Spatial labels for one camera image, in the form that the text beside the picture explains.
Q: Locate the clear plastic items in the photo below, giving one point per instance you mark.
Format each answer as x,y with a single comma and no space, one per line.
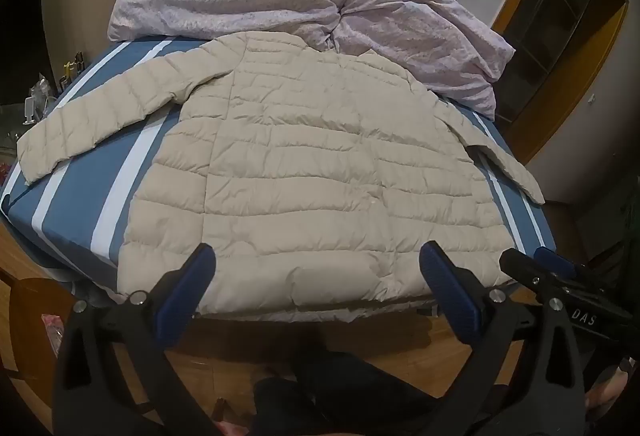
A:
36,101

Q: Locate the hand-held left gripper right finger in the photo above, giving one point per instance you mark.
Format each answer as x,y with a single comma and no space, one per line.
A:
450,286

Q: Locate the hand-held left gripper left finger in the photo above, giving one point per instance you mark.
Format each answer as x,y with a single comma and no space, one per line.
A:
186,283

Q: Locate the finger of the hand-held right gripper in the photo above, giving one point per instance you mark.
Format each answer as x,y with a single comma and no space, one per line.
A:
550,256
525,273

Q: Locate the beige puffer jacket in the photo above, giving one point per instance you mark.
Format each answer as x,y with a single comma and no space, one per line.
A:
310,176

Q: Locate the wooden framed glass door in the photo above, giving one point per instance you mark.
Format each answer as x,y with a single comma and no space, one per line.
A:
560,31

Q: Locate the person's dark trouser legs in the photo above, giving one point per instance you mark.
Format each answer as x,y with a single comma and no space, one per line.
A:
350,396

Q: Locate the wooden cabinet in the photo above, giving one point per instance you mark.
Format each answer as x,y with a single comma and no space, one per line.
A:
37,341

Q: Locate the yellow black tools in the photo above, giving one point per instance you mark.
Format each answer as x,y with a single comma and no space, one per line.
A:
71,71

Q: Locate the blue white striped bed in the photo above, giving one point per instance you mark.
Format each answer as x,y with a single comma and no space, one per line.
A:
80,196

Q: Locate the person's right hand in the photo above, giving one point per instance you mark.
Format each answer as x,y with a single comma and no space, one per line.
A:
607,391

